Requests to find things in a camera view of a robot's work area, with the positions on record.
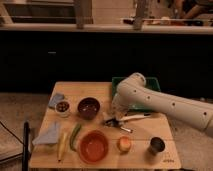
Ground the wooden board eraser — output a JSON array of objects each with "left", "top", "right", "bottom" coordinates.
[{"left": 102, "top": 112, "right": 114, "bottom": 122}]

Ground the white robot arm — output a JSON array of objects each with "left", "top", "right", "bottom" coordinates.
[{"left": 111, "top": 73, "right": 213, "bottom": 138}]

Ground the orange bowl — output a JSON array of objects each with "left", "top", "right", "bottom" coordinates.
[{"left": 78, "top": 130, "right": 109, "bottom": 164}]

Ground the small white bowl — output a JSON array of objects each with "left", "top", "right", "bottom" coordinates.
[{"left": 55, "top": 100, "right": 71, "bottom": 118}]

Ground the metal spoon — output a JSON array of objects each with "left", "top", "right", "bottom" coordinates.
[{"left": 104, "top": 120, "right": 133, "bottom": 133}]

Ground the white spoon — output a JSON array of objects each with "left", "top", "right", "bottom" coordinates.
[{"left": 119, "top": 114, "right": 151, "bottom": 122}]

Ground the orange round fruit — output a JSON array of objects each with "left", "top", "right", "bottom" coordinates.
[{"left": 117, "top": 136, "right": 132, "bottom": 153}]

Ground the green chili pepper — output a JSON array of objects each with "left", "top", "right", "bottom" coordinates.
[{"left": 69, "top": 123, "right": 82, "bottom": 151}]

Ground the green plastic tray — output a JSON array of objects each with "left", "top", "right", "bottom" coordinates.
[{"left": 112, "top": 77, "right": 161, "bottom": 112}]

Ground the dark metal cup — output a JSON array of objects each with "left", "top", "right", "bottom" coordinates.
[{"left": 148, "top": 137, "right": 165, "bottom": 155}]

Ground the yellow corn cob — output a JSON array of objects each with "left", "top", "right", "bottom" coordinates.
[{"left": 57, "top": 132, "right": 68, "bottom": 162}]

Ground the blue sponge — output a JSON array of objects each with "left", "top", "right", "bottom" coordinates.
[{"left": 48, "top": 93, "right": 64, "bottom": 109}]

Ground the light blue cloth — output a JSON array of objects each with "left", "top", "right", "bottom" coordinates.
[{"left": 32, "top": 122, "right": 60, "bottom": 145}]

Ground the black pole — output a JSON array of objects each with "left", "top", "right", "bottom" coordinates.
[{"left": 22, "top": 122, "right": 30, "bottom": 171}]

